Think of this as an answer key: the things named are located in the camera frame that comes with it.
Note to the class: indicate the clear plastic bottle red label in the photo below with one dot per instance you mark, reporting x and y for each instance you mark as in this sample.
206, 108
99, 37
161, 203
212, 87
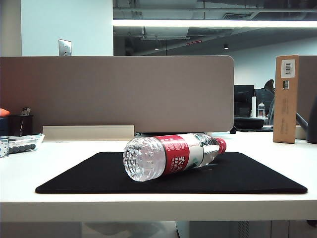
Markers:
148, 158

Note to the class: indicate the black mouse pad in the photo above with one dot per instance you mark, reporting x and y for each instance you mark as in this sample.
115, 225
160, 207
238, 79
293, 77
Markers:
86, 178

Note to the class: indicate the small clear background bottle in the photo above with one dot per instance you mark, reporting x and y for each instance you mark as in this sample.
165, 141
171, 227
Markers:
261, 110

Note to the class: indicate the wide beige desk divider panel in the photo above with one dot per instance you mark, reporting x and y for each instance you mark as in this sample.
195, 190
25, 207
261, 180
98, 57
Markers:
111, 91

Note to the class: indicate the black computer monitor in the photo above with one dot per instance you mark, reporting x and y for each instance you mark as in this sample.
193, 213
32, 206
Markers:
244, 99

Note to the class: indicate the dark round cushion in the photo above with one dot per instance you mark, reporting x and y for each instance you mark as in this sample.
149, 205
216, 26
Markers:
248, 122

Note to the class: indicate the white paper roll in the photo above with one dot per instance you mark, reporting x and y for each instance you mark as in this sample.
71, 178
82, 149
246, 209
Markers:
253, 106

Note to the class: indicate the long ceiling light strip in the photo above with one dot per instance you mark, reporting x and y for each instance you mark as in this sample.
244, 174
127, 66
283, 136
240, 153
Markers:
210, 23

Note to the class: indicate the dark office chair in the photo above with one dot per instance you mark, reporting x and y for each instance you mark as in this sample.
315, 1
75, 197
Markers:
268, 99

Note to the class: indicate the tall brown cardboard box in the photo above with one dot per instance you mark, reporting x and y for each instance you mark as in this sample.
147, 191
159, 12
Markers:
284, 111

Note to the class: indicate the dark desk organizer box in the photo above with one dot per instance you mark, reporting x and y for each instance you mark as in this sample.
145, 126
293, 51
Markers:
21, 125

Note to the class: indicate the plastic bag of black discs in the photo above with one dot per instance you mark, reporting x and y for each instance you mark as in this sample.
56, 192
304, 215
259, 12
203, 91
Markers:
23, 146

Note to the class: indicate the orange object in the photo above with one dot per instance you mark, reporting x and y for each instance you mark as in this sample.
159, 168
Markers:
4, 112

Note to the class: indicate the white perforated disc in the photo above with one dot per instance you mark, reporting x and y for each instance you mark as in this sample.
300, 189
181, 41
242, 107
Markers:
3, 148

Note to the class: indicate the metal wall switch plate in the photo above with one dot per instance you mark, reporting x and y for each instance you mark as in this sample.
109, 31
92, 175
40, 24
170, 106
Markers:
65, 47

